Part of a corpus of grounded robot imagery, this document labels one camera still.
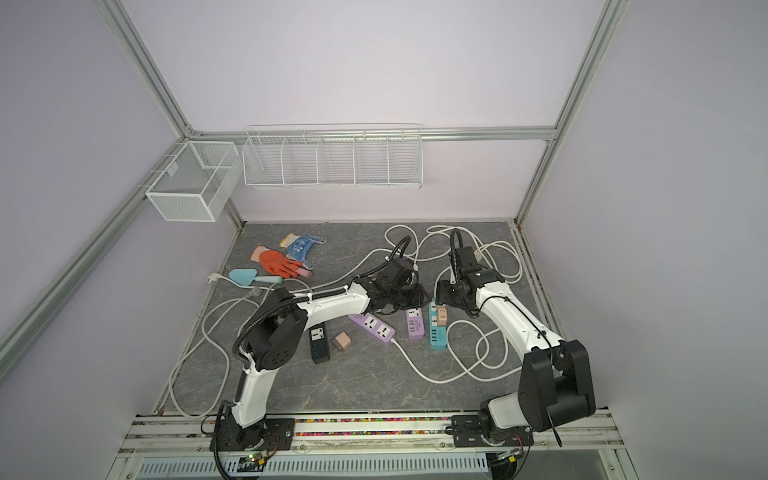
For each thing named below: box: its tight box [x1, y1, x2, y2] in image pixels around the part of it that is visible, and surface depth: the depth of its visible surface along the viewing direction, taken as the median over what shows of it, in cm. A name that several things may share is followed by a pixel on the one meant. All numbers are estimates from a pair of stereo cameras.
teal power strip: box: [429, 301, 447, 349], surface depth 91 cm
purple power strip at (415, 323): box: [406, 307, 425, 340], surface depth 92 cm
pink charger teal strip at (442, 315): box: [437, 305, 447, 326], surface depth 89 cm
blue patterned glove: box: [286, 234, 327, 270], surface depth 114 cm
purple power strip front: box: [348, 312, 396, 346], surface depth 91 cm
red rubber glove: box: [259, 250, 302, 279], surface depth 107 cm
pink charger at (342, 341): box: [332, 331, 352, 351], surface depth 89 cm
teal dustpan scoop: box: [228, 268, 284, 286], surface depth 106 cm
